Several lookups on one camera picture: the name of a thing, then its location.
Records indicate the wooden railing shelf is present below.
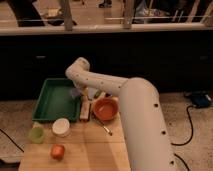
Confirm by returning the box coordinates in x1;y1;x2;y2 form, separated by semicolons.
0;0;213;35

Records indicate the black cable left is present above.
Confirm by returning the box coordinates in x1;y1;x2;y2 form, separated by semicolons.
0;128;25;154

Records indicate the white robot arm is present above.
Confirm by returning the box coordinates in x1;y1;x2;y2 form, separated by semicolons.
65;57;178;171

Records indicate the blue floor device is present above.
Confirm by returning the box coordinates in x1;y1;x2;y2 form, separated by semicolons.
190;93;212;108

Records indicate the wooden block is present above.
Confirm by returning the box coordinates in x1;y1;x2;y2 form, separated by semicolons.
79;101;90;121

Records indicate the blue sponge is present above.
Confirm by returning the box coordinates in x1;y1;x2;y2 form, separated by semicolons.
70;88;82;99

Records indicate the green plastic tray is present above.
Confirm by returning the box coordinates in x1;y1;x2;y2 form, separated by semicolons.
32;78;81;122

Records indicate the orange fruit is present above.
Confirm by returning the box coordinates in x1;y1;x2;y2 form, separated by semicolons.
51;144;65;160

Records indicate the white round container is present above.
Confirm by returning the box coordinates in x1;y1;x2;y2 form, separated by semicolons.
52;118;70;137

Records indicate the green plastic cup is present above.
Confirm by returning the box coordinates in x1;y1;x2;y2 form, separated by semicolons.
28;127;45;144

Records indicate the orange bowl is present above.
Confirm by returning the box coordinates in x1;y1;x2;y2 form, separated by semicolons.
93;98;118;121

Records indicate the black floor cable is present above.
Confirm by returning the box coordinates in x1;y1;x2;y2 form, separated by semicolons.
170;104;195;171

